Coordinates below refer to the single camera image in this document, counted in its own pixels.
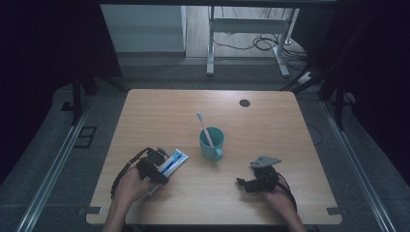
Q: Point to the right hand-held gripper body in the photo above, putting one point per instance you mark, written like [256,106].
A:
[266,175]

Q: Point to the teal cup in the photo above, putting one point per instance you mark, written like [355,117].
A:
[211,145]

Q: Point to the white desk frame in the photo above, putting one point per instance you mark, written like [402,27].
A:
[248,25]

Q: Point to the person's right hand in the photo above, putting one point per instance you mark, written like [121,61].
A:
[278,199]

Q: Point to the small black floor plate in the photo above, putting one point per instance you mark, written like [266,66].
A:
[66,106]

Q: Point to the white cabinet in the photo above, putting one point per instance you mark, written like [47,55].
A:
[143,29]

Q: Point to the black metal stand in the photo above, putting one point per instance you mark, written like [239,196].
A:
[338,103]
[76,96]

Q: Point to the metal floor rail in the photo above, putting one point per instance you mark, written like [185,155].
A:
[357,167]
[51,174]

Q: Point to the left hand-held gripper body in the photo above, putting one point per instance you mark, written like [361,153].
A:
[151,162]

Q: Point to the white and blue toothpaste tube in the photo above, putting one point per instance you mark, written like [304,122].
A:
[174,162]

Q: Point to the person's left hand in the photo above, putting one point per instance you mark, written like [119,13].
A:
[130,188]

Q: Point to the white power strip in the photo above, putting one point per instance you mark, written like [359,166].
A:
[306,77]

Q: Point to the dark curtain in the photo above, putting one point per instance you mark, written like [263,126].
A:
[38,64]
[380,64]

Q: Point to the pink toothbrush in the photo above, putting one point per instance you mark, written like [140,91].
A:
[205,129]

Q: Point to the dark round table grommet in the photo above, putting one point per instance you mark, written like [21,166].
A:
[244,103]

